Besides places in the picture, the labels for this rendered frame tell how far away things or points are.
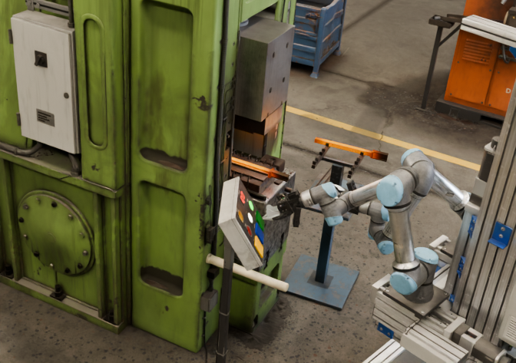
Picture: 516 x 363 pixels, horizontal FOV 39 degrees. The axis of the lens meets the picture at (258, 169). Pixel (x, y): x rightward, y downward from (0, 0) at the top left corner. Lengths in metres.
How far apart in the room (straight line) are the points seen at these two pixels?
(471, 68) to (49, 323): 4.42
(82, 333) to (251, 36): 1.95
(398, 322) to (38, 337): 1.99
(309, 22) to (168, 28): 4.16
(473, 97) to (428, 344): 4.09
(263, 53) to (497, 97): 4.01
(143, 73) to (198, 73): 0.32
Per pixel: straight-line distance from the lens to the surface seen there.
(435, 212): 5.65
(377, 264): 4.98
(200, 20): 3.20
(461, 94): 7.17
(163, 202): 3.78
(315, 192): 3.33
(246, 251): 3.21
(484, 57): 6.99
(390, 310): 3.55
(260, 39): 3.40
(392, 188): 3.05
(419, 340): 3.39
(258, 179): 3.79
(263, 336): 4.31
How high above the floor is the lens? 2.96
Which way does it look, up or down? 31 degrees down
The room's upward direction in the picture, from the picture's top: 5 degrees clockwise
